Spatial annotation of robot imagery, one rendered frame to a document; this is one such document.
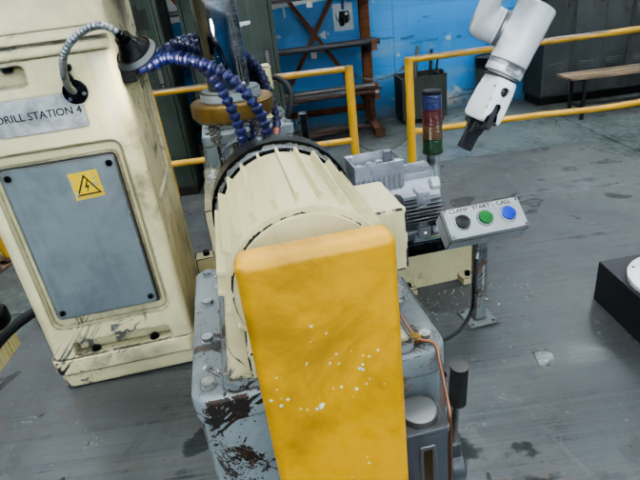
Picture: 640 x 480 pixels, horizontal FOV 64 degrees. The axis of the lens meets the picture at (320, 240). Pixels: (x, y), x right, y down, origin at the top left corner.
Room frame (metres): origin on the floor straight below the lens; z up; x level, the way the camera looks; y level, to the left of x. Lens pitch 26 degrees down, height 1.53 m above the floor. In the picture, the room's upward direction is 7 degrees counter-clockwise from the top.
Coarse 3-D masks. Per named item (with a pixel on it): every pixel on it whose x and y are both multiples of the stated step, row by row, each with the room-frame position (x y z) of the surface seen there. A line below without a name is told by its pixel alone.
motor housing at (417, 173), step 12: (408, 168) 1.18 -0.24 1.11; (420, 168) 1.17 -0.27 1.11; (408, 180) 1.15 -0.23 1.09; (420, 180) 1.15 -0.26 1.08; (396, 192) 1.12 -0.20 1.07; (408, 192) 1.12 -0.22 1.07; (432, 192) 1.12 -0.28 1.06; (408, 204) 1.10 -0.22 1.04; (432, 204) 1.11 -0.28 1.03; (408, 216) 1.09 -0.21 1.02; (420, 216) 1.10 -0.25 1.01; (432, 216) 1.10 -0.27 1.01; (408, 228) 1.09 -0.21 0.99; (408, 240) 1.13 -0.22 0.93
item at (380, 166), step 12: (348, 156) 1.21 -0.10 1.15; (360, 156) 1.22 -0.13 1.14; (372, 156) 1.22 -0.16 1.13; (384, 156) 1.22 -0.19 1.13; (396, 156) 1.17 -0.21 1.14; (348, 168) 1.18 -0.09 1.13; (360, 168) 1.12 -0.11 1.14; (372, 168) 1.12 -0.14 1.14; (384, 168) 1.13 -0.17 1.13; (396, 168) 1.13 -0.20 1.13; (360, 180) 1.12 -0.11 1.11; (372, 180) 1.12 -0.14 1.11; (384, 180) 1.12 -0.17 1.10; (396, 180) 1.13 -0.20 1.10
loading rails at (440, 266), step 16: (432, 240) 1.12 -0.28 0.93; (416, 256) 1.11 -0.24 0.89; (432, 256) 1.12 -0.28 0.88; (448, 256) 1.13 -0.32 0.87; (464, 256) 1.13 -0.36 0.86; (400, 272) 1.11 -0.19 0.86; (416, 272) 1.11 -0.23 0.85; (432, 272) 1.12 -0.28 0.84; (448, 272) 1.13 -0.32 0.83; (464, 272) 1.13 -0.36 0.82; (416, 288) 1.08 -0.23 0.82
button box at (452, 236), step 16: (464, 208) 0.95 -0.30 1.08; (480, 208) 0.95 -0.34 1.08; (496, 208) 0.95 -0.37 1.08; (448, 224) 0.93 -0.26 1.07; (480, 224) 0.92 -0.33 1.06; (496, 224) 0.92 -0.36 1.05; (512, 224) 0.92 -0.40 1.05; (528, 224) 0.92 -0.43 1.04; (448, 240) 0.92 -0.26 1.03; (464, 240) 0.91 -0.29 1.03; (480, 240) 0.93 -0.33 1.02
